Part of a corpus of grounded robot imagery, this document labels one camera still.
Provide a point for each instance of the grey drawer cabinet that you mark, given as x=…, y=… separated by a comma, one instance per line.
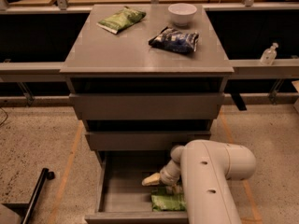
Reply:
x=96, y=47

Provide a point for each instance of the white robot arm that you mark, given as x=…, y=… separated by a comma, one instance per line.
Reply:
x=204, y=167

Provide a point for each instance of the black metal leg with wheel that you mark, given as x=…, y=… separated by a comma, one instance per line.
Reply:
x=45, y=174

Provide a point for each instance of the dark green chip bag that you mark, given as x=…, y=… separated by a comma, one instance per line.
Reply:
x=122, y=20

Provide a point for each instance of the white bowl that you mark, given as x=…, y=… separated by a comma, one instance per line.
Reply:
x=181, y=14

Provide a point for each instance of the light green rice chip bag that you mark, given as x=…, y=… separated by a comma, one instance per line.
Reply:
x=161, y=201

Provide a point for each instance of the grey metal rail shelf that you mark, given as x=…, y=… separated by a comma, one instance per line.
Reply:
x=233, y=69

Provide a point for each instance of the blue chip bag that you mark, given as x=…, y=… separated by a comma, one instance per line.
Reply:
x=174, y=40

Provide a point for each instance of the clear sanitizer bottle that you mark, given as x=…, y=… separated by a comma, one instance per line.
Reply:
x=269, y=55

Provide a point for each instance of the grey top drawer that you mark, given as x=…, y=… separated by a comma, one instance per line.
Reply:
x=143, y=107

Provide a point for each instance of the grey middle drawer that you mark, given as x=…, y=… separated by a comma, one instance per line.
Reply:
x=120, y=141

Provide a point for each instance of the grey open bottom drawer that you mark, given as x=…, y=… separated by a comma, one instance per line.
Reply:
x=121, y=198

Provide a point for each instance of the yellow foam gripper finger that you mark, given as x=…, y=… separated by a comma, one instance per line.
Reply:
x=151, y=180
x=176, y=189

